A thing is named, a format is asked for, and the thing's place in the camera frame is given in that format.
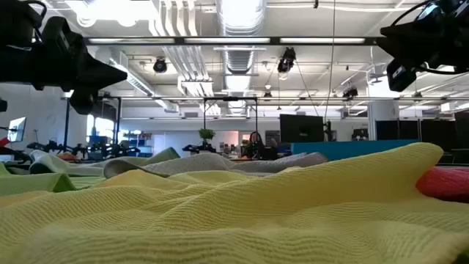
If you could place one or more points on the red bar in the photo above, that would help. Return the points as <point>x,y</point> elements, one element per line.
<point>3,142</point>

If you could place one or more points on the black partition panels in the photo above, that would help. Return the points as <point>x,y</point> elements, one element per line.
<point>421,130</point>

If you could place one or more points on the black ceiling spotlight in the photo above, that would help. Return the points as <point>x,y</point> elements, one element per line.
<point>286,60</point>
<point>350,92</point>
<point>160,66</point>

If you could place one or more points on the small black monitor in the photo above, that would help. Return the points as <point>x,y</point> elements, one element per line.
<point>360,134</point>

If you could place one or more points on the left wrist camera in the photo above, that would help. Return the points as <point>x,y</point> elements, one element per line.
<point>60,34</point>

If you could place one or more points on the potted green plant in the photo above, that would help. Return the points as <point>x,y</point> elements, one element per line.
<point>207,135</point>

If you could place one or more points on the yellow microfiber towel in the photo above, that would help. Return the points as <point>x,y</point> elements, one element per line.
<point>234,220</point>

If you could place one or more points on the black overhead frame bar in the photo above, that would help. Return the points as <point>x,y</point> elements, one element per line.
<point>227,40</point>

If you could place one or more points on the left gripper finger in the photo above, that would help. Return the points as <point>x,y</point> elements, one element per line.
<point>99,73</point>

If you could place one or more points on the grey waffle towel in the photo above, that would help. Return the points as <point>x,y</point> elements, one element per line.
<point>205,163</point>

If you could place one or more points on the black gantry frame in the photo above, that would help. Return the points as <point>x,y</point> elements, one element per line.
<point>231,99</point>
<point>66,128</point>

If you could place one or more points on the blue plastic bin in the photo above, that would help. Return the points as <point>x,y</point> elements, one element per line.
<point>348,148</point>

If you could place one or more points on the large black monitor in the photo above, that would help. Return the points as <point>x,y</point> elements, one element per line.
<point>300,128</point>

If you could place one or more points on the blue storage shelf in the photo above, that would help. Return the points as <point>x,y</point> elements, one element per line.
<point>141,144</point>

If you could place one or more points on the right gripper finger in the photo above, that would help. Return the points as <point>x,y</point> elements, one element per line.
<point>397,40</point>

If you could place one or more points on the white-screen monitor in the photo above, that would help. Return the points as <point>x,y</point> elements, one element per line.
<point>17,129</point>

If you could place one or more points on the pale green microfiber towel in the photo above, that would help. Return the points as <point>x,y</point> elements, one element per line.
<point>66,166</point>

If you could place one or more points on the pink microfiber towel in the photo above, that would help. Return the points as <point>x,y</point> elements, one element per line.
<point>443,183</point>

